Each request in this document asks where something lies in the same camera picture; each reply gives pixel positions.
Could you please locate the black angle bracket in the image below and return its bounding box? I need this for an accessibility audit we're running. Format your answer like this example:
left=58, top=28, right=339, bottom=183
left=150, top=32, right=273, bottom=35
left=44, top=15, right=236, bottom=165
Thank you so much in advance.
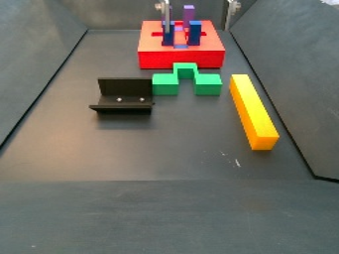
left=88, top=77, right=153, bottom=113

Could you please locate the green stepped block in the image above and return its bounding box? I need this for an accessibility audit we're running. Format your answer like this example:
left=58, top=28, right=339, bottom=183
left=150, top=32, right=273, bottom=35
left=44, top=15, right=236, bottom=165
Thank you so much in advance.
left=152, top=63, right=222, bottom=96

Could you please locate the red slotted board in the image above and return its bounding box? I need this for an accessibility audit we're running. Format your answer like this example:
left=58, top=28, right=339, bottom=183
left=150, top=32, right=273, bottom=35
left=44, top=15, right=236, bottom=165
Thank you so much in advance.
left=137, top=20, right=225, bottom=68

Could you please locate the dark blue U block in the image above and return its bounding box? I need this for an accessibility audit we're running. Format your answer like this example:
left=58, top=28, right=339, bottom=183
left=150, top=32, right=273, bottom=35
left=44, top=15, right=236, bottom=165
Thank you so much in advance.
left=161, top=21, right=202, bottom=49

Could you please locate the purple U block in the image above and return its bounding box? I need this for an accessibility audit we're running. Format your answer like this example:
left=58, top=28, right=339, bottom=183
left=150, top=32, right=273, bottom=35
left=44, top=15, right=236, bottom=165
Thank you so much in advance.
left=169, top=5, right=194, bottom=28

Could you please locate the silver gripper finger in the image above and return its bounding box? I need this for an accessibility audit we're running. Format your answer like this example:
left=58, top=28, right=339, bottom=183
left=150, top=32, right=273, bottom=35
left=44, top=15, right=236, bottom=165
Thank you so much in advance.
left=225, top=0, right=241, bottom=30
left=154, top=0, right=170, bottom=32

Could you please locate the yellow long block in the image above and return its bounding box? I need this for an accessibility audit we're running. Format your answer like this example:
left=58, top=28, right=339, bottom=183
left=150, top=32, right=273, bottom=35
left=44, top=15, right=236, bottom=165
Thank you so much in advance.
left=229, top=74, right=278, bottom=151

